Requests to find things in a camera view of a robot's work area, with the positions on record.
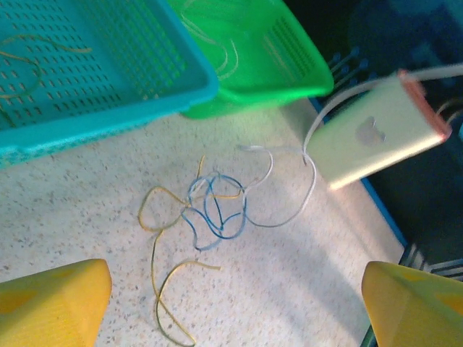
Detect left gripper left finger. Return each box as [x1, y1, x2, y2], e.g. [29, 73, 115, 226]
[0, 258, 113, 347]

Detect thin yellow cable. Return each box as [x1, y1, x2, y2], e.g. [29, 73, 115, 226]
[0, 34, 93, 127]
[137, 155, 242, 347]

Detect beige utensil holder terracotta rim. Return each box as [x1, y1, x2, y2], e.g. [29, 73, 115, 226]
[303, 70, 453, 191]

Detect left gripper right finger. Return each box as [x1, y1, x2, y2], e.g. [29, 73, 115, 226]
[361, 260, 463, 347]

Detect thin white cable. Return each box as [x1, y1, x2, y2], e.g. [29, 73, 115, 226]
[237, 63, 463, 228]
[179, 0, 239, 80]

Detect thin light blue cable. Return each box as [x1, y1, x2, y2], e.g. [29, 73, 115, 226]
[180, 173, 250, 252]

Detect teal plastic basket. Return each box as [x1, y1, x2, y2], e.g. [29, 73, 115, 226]
[0, 0, 220, 171]

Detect green plastic basket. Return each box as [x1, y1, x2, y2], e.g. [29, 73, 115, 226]
[168, 0, 334, 120]

